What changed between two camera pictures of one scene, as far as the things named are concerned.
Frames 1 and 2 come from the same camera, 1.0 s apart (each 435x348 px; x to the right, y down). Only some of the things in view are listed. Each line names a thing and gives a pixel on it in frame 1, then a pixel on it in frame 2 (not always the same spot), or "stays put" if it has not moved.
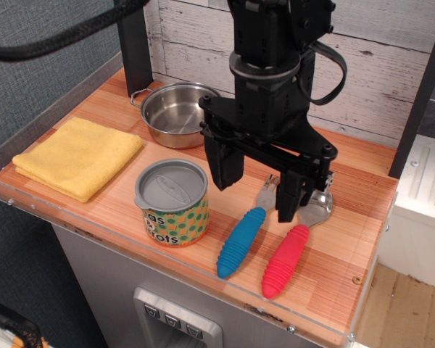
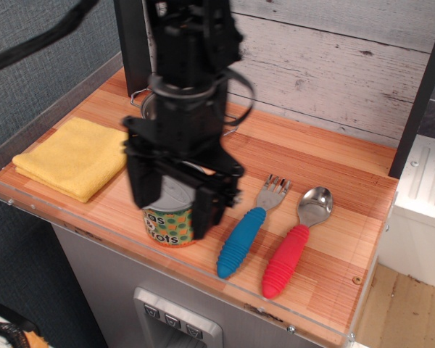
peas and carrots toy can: (174, 196) stays put
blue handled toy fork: (247, 229) stays put
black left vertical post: (136, 51) stays put
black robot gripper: (267, 119) -> (187, 137)
